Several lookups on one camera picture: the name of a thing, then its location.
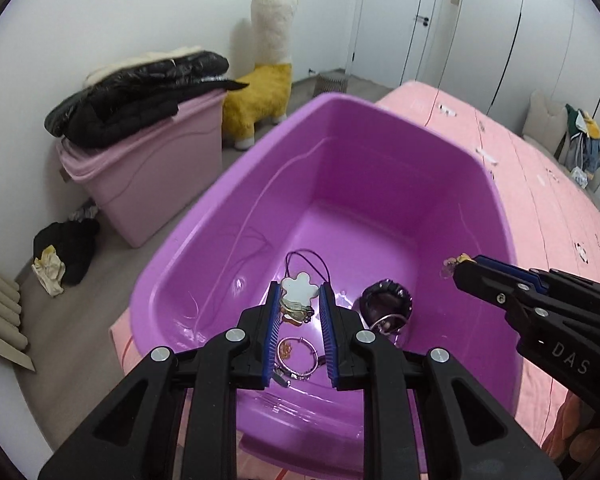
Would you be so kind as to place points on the white wardrobe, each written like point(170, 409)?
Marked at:
point(530, 35)

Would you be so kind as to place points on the pink panda print blanket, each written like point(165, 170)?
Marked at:
point(530, 195)

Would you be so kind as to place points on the white door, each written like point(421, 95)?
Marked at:
point(395, 20)

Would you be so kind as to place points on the yellow crumpled cloth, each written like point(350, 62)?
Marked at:
point(50, 270)

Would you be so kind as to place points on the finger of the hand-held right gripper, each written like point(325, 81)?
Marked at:
point(510, 269)
point(485, 282)

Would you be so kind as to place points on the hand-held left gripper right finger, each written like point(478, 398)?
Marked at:
point(328, 340)

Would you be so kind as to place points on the grey striped basket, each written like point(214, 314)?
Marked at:
point(332, 83)

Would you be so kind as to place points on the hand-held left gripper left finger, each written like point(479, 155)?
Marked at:
point(270, 340)

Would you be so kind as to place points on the black cloth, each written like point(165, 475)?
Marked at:
point(72, 250)

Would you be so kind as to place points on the cream fleece garment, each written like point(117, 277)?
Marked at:
point(130, 62)

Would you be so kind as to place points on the beige cushion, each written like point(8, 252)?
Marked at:
point(542, 120)

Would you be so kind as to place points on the pink storage box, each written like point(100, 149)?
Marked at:
point(150, 175)

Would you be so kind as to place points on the white flower brooch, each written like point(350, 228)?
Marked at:
point(300, 287)

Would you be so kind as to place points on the black puffer jacket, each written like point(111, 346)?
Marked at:
point(130, 95)

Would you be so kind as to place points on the pile of clothes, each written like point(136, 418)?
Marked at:
point(585, 145)

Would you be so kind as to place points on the purple plastic bin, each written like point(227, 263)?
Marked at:
point(370, 185)

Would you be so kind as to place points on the black wristwatch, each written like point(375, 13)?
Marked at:
point(380, 302)

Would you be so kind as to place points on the striped grey cloth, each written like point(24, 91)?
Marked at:
point(82, 211)

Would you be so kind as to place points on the cream and yellow alpaca plush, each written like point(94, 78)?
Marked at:
point(260, 95)

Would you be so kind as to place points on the gold earring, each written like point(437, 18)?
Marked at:
point(450, 265)

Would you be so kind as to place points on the small white packet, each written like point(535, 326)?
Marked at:
point(578, 176)

